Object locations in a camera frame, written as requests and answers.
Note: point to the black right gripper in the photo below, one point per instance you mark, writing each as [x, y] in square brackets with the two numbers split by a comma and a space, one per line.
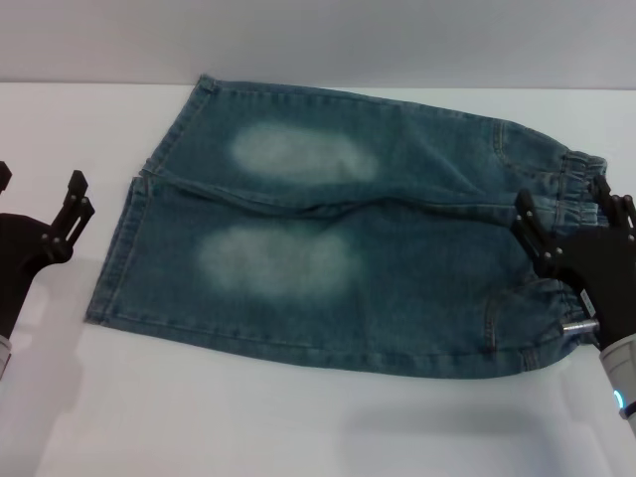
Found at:
[606, 268]

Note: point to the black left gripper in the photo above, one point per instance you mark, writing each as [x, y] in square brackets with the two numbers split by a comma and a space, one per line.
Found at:
[25, 248]

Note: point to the blue denim shorts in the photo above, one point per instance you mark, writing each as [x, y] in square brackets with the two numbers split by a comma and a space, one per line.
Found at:
[397, 199]

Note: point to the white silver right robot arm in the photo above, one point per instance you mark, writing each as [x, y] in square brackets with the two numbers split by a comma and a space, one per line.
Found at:
[623, 367]

